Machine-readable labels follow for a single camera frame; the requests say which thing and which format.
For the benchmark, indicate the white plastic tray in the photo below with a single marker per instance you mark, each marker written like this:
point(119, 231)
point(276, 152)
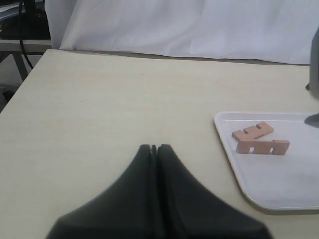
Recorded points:
point(270, 182)

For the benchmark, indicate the grey side table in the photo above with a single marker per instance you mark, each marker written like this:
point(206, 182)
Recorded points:
point(32, 47)

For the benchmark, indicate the white backdrop cloth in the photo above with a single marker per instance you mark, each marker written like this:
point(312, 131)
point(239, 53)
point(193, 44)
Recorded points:
point(270, 30)

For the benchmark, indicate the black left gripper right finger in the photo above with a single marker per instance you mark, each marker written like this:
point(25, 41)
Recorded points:
point(192, 212)

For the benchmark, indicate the notched wooden piece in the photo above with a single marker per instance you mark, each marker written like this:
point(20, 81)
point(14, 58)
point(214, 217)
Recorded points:
point(266, 147)
point(253, 132)

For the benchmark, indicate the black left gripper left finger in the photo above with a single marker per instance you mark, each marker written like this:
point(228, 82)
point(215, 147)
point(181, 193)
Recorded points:
point(128, 209)

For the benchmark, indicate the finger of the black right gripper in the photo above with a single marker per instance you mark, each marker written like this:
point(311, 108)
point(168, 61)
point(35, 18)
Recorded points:
point(312, 120)

